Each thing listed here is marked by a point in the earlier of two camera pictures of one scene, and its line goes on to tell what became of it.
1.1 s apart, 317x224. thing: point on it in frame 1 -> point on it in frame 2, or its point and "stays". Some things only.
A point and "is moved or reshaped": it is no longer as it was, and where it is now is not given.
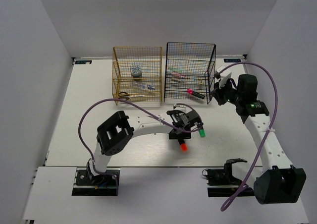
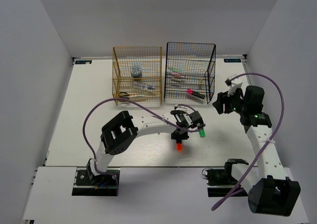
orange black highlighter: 183,145 is moved or reshaped
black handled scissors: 125,95 stays
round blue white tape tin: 136,72 stays
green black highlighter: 202,133 stays
